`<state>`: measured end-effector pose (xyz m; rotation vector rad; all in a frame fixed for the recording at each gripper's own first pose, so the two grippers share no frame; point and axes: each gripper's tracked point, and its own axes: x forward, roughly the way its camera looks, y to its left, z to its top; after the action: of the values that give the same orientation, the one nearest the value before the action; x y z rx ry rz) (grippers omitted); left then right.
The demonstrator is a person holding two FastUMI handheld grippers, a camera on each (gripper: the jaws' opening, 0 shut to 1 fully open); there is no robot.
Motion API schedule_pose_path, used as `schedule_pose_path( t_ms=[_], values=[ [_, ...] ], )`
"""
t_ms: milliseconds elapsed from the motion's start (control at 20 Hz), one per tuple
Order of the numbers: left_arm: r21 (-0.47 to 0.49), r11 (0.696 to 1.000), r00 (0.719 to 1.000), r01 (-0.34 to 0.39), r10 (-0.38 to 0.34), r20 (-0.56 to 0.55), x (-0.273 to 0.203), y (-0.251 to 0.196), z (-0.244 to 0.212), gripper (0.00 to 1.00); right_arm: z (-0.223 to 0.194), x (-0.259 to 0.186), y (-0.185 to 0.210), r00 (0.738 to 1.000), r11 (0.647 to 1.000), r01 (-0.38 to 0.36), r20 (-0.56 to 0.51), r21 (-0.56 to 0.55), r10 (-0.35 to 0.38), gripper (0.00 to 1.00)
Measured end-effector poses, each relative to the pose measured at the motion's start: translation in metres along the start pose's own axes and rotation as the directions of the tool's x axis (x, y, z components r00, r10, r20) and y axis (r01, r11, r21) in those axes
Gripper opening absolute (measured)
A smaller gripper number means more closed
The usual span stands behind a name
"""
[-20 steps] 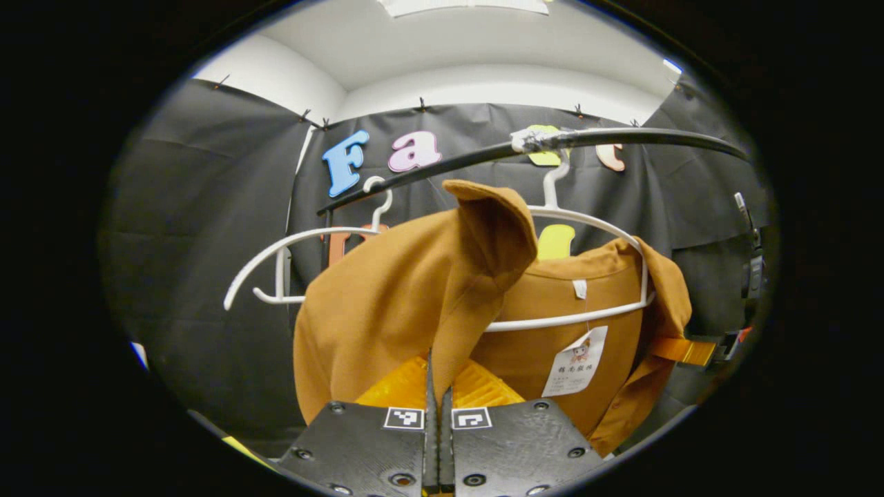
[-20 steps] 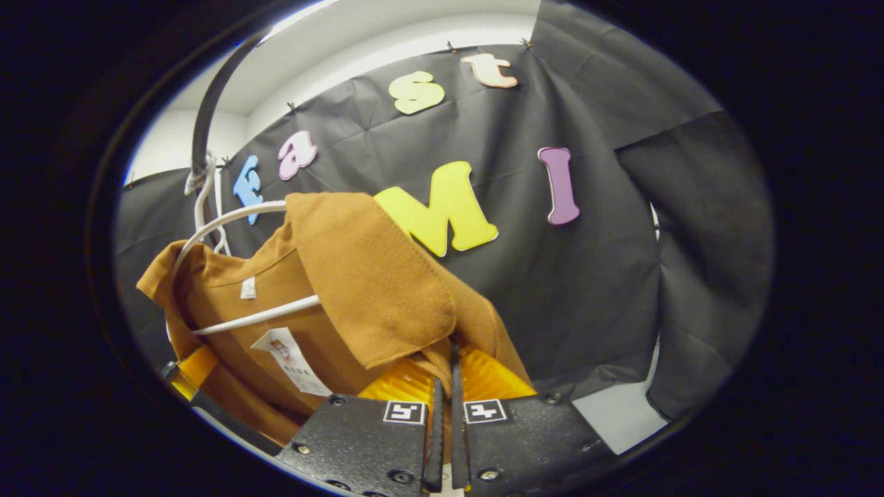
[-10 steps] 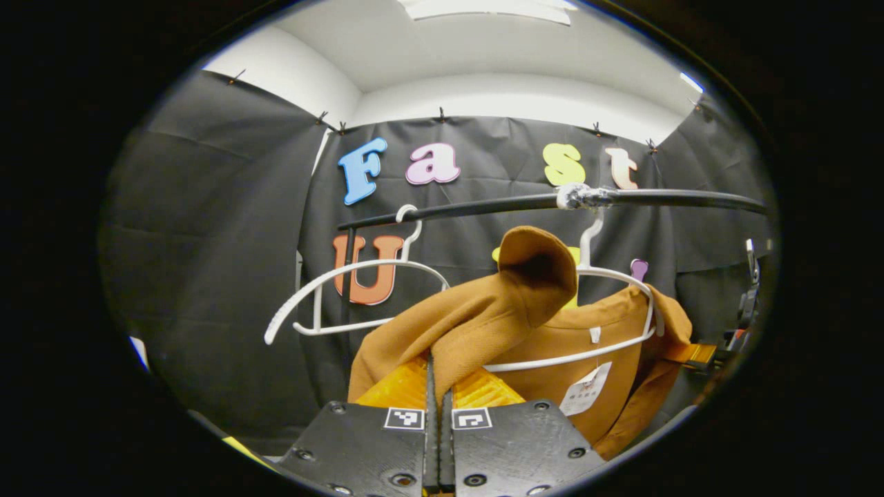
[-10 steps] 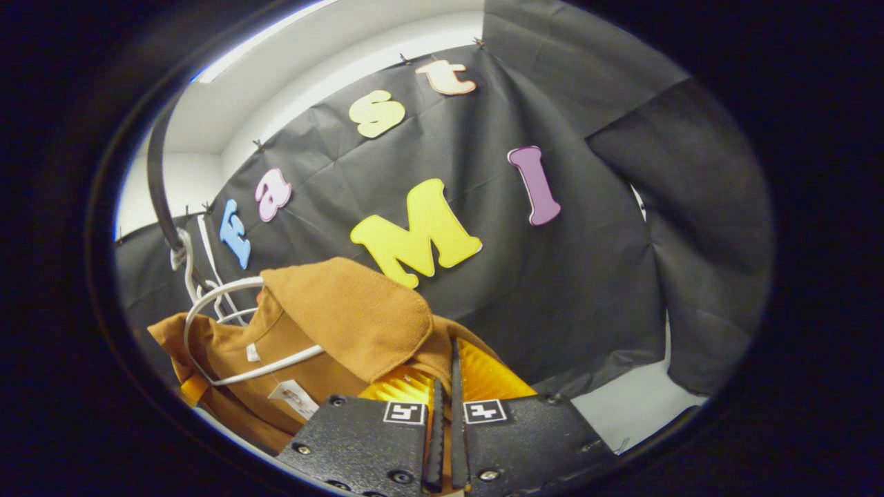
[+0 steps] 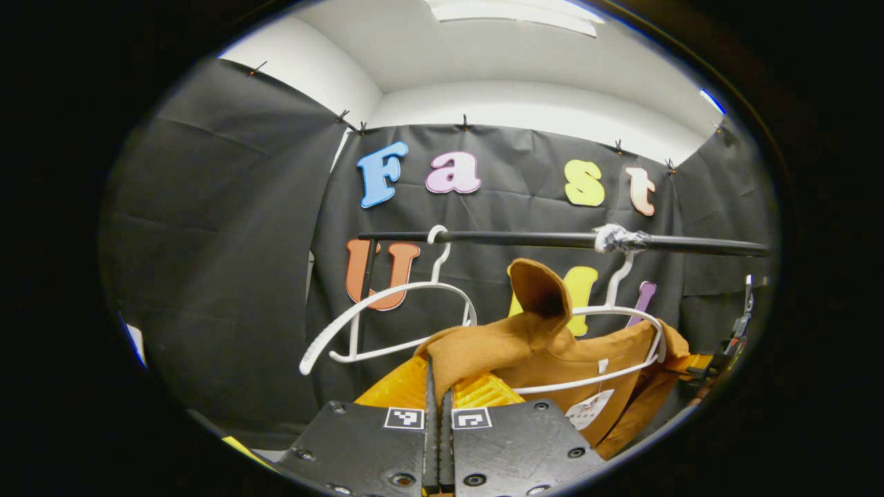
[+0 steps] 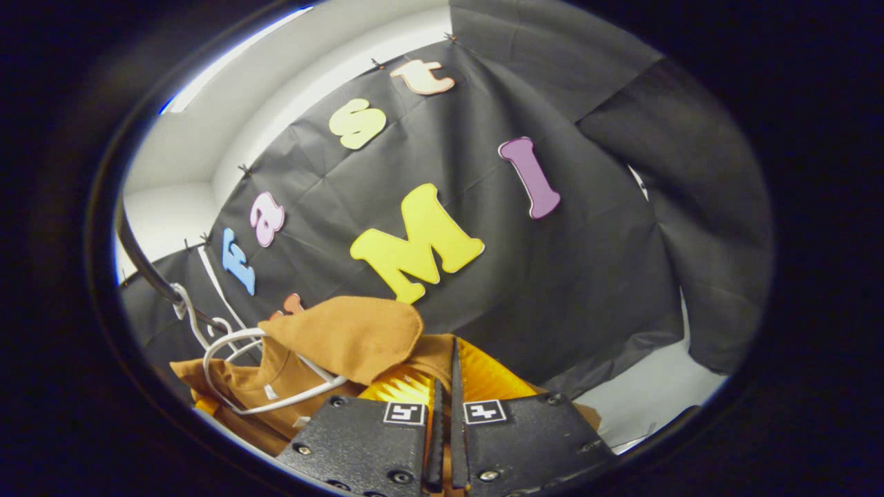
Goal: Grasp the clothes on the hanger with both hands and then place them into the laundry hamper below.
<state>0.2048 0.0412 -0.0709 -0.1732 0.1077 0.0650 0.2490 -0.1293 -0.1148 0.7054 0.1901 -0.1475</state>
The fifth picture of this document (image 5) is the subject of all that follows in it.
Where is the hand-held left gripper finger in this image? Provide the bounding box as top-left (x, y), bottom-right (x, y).
top-left (440, 371), bottom-right (610, 497)
top-left (276, 355), bottom-right (440, 497)

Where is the brown jacket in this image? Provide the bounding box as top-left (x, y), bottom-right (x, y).
top-left (414, 259), bottom-right (691, 461)

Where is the white plastic hanger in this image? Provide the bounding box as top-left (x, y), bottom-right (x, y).
top-left (299, 225), bottom-right (479, 376)
top-left (511, 250), bottom-right (668, 396)

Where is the black clothes rack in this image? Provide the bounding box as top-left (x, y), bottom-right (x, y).
top-left (358, 230), bottom-right (771, 318)

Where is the grey tape wad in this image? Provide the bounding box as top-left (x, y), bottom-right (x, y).
top-left (594, 223), bottom-right (651, 254)

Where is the row of black clips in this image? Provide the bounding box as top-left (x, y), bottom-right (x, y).
top-left (249, 61), bottom-right (726, 177)

